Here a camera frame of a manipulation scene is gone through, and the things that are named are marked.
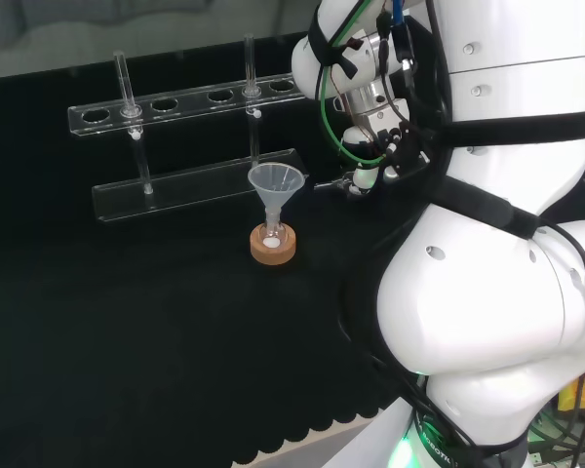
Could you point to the clear plastic funnel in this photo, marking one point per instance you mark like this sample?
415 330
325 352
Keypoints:
275 183

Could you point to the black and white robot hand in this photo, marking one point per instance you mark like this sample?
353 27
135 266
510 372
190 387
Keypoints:
400 151

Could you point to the clear weighing funnel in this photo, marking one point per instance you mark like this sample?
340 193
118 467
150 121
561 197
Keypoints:
327 185

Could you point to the clear test tube rack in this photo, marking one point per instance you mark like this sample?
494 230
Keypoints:
195 187

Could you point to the black cloth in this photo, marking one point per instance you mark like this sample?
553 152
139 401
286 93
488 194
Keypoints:
127 317

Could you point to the round-bottom glass flask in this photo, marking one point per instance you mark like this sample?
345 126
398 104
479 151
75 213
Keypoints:
273 236

